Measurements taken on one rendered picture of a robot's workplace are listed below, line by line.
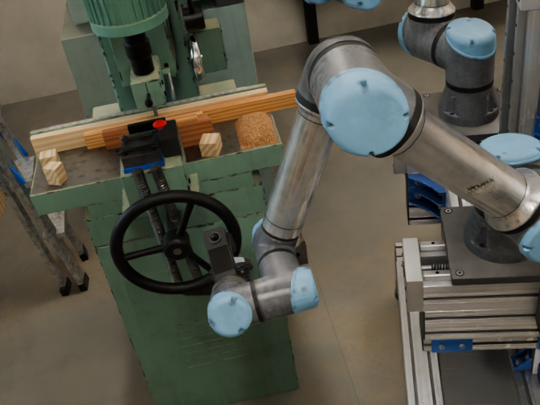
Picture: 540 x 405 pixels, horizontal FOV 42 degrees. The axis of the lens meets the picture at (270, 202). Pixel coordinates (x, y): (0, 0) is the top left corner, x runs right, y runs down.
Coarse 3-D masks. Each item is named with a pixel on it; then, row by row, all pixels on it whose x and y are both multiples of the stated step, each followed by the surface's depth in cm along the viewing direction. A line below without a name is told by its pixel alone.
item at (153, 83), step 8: (152, 56) 174; (160, 64) 176; (152, 72) 167; (160, 72) 170; (136, 80) 165; (144, 80) 165; (152, 80) 164; (160, 80) 165; (136, 88) 165; (144, 88) 165; (152, 88) 165; (160, 88) 166; (136, 96) 166; (144, 96) 166; (152, 96) 167; (160, 96) 167; (144, 104) 168; (160, 104) 168
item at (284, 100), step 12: (264, 96) 177; (276, 96) 177; (288, 96) 177; (204, 108) 177; (216, 108) 176; (228, 108) 176; (240, 108) 177; (252, 108) 177; (264, 108) 178; (276, 108) 179; (144, 120) 176; (216, 120) 178; (228, 120) 178; (96, 132) 175; (96, 144) 176
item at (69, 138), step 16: (224, 96) 178; (240, 96) 177; (144, 112) 177; (160, 112) 176; (176, 112) 177; (80, 128) 176; (96, 128) 176; (32, 144) 176; (48, 144) 176; (64, 144) 177; (80, 144) 178
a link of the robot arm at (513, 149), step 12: (480, 144) 131; (492, 144) 130; (504, 144) 129; (516, 144) 128; (528, 144) 128; (504, 156) 125; (516, 156) 125; (528, 156) 124; (516, 168) 124; (528, 168) 124
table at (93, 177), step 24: (72, 168) 171; (96, 168) 169; (120, 168) 168; (192, 168) 166; (216, 168) 168; (240, 168) 169; (48, 192) 164; (72, 192) 165; (96, 192) 166; (120, 192) 167; (144, 216) 161
